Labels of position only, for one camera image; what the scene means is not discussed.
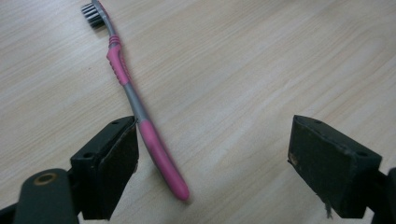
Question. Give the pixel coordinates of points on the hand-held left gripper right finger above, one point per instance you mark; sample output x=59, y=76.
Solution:
x=330, y=165

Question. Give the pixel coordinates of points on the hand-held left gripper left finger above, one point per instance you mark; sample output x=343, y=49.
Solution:
x=102, y=174

